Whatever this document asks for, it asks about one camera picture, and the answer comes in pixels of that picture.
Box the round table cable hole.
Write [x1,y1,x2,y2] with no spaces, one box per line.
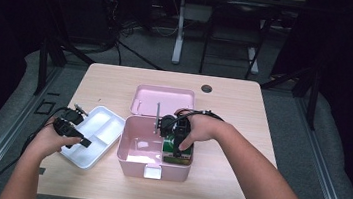
[199,83,214,95]

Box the pink storage box base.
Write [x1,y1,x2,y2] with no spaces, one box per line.
[114,112,198,185]

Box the green and white carton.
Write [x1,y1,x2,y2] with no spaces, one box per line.
[159,133,195,167]

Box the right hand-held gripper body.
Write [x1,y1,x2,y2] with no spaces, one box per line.
[152,101,195,141]

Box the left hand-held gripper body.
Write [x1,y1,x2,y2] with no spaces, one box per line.
[51,100,90,140]

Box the white desk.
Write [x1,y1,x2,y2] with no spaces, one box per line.
[152,0,310,79]

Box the person's left hand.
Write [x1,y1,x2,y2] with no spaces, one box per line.
[24,114,85,167]

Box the tangle of floor cables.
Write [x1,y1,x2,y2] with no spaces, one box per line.
[93,0,174,72]

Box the black chair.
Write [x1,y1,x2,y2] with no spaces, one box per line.
[198,0,279,83]

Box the person's right hand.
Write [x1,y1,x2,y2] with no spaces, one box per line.
[170,106,231,156]

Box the left hand-held gripper cable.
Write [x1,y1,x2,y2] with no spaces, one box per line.
[0,99,76,199]

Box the dark computer case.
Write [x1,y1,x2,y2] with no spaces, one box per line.
[51,0,118,48]

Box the black metal stand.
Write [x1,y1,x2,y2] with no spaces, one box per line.
[255,53,325,131]
[31,28,99,103]

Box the grey metal floor rail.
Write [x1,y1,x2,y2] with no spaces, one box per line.
[283,92,353,199]
[0,58,66,199]

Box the white divided tray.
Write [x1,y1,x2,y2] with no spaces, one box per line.
[58,101,128,175]

